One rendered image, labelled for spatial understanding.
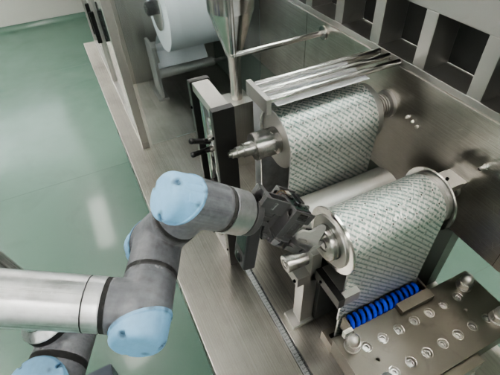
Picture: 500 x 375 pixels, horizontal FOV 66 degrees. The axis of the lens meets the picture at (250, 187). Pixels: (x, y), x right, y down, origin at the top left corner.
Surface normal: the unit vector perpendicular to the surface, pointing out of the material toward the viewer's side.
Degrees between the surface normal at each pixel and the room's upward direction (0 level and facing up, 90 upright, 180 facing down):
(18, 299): 34
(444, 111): 90
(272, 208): 90
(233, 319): 0
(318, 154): 92
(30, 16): 90
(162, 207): 50
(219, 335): 0
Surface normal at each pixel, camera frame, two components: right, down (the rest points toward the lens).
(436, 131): -0.90, 0.33
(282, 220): -0.72, -0.22
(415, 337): -0.04, -0.72
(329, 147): 0.43, 0.64
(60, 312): 0.11, 0.03
